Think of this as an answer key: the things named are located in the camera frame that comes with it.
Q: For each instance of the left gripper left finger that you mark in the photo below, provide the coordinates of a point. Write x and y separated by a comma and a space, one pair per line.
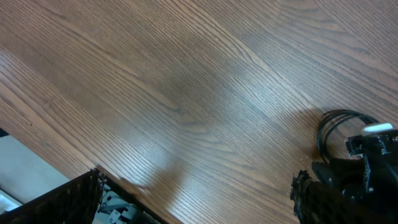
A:
75, 202

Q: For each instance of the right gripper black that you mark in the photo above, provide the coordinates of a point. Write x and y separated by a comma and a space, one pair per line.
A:
340, 178

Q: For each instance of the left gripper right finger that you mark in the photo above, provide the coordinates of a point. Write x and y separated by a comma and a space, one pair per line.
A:
315, 202

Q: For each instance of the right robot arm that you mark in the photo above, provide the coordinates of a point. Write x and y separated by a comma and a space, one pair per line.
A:
370, 180

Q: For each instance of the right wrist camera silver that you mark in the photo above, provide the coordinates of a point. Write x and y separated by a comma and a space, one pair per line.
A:
376, 128

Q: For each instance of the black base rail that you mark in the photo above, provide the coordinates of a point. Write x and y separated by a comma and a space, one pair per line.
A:
121, 203

